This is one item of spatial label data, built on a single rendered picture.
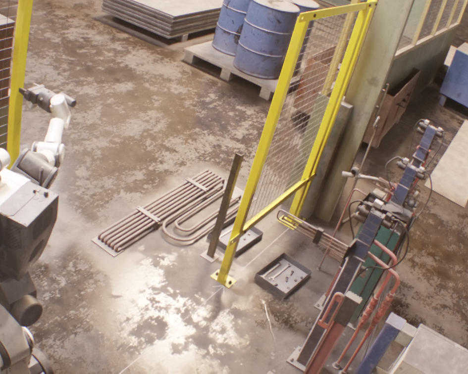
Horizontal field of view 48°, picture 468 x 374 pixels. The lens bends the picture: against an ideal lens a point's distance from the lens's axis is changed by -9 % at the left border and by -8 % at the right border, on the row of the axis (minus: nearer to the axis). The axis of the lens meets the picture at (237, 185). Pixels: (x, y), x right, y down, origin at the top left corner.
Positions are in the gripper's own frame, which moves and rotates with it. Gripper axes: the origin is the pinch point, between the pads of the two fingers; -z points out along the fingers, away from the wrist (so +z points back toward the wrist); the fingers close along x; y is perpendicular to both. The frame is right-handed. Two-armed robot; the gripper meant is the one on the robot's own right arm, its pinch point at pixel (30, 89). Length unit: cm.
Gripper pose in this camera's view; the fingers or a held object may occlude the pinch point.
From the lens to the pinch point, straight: 260.6
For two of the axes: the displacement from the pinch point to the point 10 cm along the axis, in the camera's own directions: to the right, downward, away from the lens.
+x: 5.3, -3.4, 7.7
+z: 8.1, 4.7, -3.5
